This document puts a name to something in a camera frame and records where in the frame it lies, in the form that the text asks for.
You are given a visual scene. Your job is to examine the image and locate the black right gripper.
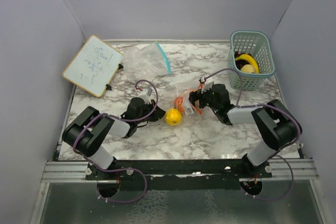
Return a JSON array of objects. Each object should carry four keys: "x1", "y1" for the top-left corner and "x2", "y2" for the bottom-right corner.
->
[{"x1": 185, "y1": 84, "x2": 219, "y2": 112}]

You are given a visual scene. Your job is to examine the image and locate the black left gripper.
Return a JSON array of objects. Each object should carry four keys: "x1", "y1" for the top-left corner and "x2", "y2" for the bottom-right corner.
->
[{"x1": 135, "y1": 99, "x2": 166, "y2": 125}]

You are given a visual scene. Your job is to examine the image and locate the orange zip clear bag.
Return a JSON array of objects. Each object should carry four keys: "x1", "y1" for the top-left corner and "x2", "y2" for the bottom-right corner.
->
[{"x1": 175, "y1": 81, "x2": 202, "y2": 115}]

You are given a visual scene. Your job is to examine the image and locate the blue zip clear bag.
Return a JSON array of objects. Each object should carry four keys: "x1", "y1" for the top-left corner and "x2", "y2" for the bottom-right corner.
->
[{"x1": 123, "y1": 42, "x2": 171, "y2": 81}]

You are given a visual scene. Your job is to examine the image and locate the purple fake grapes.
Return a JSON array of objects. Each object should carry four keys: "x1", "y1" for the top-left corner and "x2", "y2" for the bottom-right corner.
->
[{"x1": 234, "y1": 51, "x2": 251, "y2": 70}]

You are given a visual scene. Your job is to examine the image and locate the fake tan pear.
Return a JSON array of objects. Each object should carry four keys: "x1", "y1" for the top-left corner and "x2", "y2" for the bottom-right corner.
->
[{"x1": 241, "y1": 64, "x2": 257, "y2": 73}]

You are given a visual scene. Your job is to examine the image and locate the fake yellow banana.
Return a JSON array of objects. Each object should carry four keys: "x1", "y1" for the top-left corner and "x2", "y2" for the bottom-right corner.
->
[{"x1": 235, "y1": 54, "x2": 260, "y2": 73}]

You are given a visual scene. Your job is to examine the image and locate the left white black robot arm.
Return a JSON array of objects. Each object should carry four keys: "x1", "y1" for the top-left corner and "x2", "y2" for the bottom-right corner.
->
[{"x1": 61, "y1": 97, "x2": 165, "y2": 179}]

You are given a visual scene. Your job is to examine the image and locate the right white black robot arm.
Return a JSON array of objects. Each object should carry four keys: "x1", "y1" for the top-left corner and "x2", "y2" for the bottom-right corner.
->
[{"x1": 189, "y1": 84, "x2": 302, "y2": 177}]

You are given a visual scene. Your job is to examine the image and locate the fake yellow lemon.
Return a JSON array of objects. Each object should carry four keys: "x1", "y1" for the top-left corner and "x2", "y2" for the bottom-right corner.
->
[{"x1": 164, "y1": 108, "x2": 182, "y2": 126}]

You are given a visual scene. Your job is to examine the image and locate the fake orange tomato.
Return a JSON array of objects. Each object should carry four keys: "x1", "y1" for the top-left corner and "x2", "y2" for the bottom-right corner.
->
[{"x1": 174, "y1": 96, "x2": 184, "y2": 110}]

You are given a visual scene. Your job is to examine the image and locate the teal plastic basket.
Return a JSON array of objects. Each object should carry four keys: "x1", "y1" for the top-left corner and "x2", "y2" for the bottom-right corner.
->
[{"x1": 228, "y1": 30, "x2": 275, "y2": 90}]

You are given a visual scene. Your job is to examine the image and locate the yellow framed whiteboard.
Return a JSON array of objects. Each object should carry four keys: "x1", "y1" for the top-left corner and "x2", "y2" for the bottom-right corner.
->
[{"x1": 62, "y1": 35, "x2": 123, "y2": 97}]

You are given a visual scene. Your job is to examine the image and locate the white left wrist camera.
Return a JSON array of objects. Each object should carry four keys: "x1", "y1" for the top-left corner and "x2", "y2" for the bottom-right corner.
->
[{"x1": 138, "y1": 87, "x2": 153, "y2": 104}]

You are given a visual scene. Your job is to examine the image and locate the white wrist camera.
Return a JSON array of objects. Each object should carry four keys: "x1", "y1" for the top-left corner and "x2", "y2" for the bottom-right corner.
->
[
  {"x1": 199, "y1": 77, "x2": 214, "y2": 93},
  {"x1": 138, "y1": 87, "x2": 153, "y2": 104}
]

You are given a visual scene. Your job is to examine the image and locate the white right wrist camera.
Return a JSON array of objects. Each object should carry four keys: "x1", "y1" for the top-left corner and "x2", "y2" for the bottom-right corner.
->
[{"x1": 199, "y1": 77, "x2": 214, "y2": 93}]

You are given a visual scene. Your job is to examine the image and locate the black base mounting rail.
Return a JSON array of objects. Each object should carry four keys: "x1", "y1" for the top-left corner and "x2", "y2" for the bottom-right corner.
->
[{"x1": 86, "y1": 159, "x2": 272, "y2": 191}]

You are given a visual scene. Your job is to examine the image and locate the aluminium extrusion rail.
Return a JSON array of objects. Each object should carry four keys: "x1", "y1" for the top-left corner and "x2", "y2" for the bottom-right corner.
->
[{"x1": 41, "y1": 158, "x2": 319, "y2": 183}]

